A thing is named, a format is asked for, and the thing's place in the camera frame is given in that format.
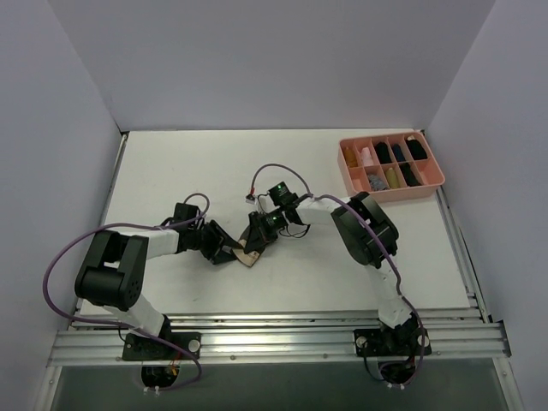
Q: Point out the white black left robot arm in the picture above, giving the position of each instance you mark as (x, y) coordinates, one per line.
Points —
(112, 273)

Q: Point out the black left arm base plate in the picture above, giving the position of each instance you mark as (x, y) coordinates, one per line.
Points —
(139, 348)

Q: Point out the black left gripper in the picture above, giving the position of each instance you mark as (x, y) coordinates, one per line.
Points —
(215, 241)

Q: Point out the pink divided storage box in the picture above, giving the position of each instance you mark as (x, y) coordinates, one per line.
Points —
(390, 167)

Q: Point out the brown underwear cream waistband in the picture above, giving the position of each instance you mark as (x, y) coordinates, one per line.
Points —
(248, 259)

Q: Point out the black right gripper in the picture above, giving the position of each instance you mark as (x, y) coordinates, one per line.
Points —
(258, 231)

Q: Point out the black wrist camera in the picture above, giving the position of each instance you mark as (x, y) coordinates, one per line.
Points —
(185, 213)
(280, 195)

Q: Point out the grey patterned rolled garment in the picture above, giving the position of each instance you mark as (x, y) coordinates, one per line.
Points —
(376, 183)

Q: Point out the orange rolled garment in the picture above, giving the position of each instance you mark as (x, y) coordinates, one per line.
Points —
(350, 157)

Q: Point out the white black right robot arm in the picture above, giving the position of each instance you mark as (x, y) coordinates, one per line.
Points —
(367, 232)

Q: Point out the black white rolled garment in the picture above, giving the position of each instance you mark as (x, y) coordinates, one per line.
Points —
(416, 149)

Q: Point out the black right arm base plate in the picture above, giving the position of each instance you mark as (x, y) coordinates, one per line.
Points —
(387, 342)

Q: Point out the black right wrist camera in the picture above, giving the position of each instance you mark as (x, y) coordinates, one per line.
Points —
(280, 195)

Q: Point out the yellow rolled garment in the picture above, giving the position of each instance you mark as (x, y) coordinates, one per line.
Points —
(392, 178)

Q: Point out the dark blue rolled garment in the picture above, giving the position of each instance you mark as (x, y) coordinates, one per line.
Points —
(398, 153)

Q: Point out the aluminium frame rail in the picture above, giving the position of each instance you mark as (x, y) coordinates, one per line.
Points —
(294, 337)

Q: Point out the pink white rolled garment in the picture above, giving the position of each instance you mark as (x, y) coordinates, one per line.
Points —
(366, 157)

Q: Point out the black rolled garment lower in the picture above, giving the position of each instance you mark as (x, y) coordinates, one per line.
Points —
(409, 176)

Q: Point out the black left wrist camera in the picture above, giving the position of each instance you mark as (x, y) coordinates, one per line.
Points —
(185, 213)

